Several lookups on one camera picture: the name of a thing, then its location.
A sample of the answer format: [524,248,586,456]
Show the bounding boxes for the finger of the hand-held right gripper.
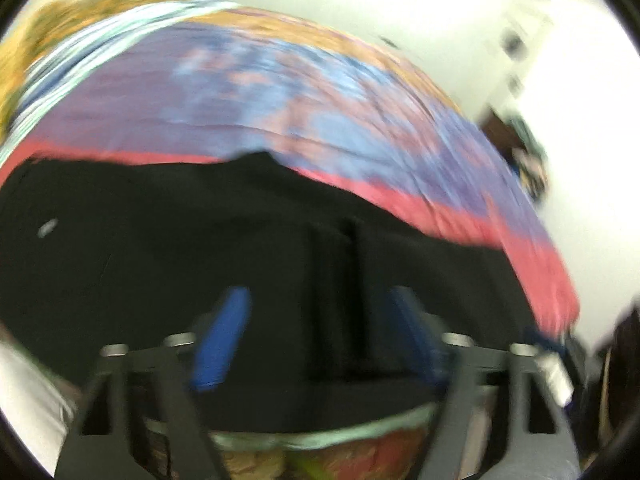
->
[525,327,575,408]

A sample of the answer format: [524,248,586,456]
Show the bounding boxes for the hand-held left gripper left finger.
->
[55,286,253,480]

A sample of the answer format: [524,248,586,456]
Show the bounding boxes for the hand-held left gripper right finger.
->
[387,285,583,480]

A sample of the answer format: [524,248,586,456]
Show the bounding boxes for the black pants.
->
[0,150,556,433]

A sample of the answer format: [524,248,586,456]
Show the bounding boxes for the pile of mixed clothes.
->
[510,117,551,201]

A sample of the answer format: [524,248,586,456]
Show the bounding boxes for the dark wooden cabinet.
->
[477,105,526,161]

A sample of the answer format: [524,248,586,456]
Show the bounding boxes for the colourful patterned bedspread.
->
[0,7,581,480]

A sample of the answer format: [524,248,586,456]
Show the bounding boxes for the blue white striped sheet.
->
[0,0,241,166]

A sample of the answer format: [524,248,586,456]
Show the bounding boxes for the orange floral cloth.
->
[0,0,211,136]

